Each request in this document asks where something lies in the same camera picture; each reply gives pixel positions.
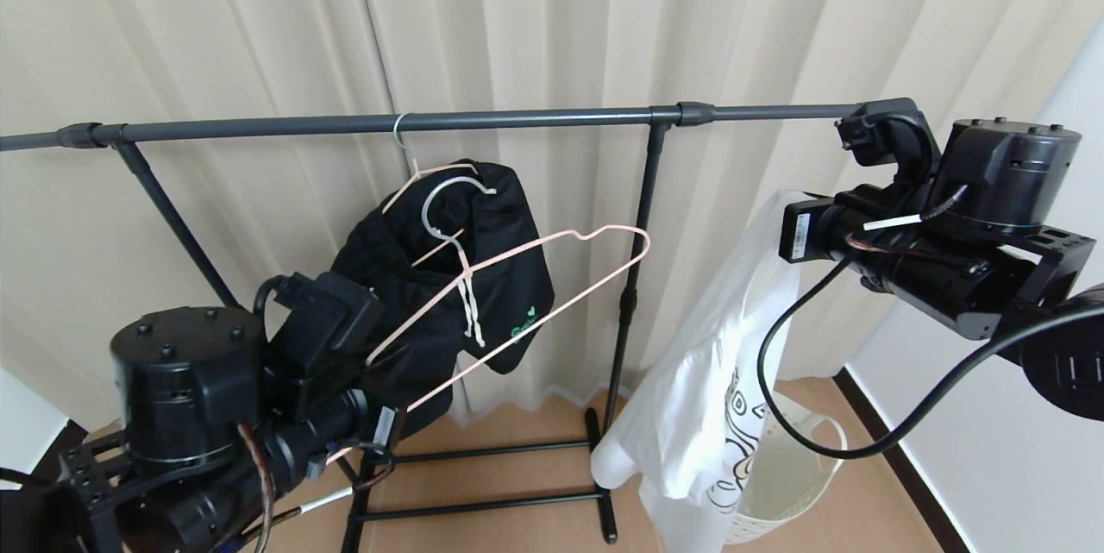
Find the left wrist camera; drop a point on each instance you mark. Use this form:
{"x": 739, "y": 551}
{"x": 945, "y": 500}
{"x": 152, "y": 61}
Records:
{"x": 328, "y": 320}

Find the black clothes rack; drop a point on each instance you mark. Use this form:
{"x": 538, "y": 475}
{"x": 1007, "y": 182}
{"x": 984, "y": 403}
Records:
{"x": 517, "y": 116}

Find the white curtain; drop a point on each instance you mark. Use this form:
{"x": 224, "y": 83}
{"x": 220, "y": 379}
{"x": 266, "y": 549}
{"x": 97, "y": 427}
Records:
{"x": 216, "y": 18}

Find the pink clothes hanger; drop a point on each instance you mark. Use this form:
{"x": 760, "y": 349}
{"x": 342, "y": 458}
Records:
{"x": 604, "y": 231}
{"x": 401, "y": 135}

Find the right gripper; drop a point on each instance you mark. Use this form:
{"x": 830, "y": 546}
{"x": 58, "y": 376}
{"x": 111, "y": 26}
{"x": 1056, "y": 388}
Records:
{"x": 931, "y": 277}

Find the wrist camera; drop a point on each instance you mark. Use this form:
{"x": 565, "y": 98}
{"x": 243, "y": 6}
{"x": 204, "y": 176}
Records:
{"x": 888, "y": 139}
{"x": 328, "y": 320}

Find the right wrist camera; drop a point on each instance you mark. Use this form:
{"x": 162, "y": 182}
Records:
{"x": 888, "y": 139}

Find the black shorts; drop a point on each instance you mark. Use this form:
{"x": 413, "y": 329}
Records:
{"x": 500, "y": 277}

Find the white laundry basket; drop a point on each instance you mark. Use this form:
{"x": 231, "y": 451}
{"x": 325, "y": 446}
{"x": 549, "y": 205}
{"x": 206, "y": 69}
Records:
{"x": 793, "y": 475}

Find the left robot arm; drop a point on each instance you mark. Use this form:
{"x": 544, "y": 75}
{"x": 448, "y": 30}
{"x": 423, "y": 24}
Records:
{"x": 181, "y": 380}

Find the white printed shirt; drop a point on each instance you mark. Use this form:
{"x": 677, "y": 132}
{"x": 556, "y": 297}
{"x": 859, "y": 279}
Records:
{"x": 690, "y": 380}

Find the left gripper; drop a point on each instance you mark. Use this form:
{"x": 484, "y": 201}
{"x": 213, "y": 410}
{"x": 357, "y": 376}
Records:
{"x": 285, "y": 462}

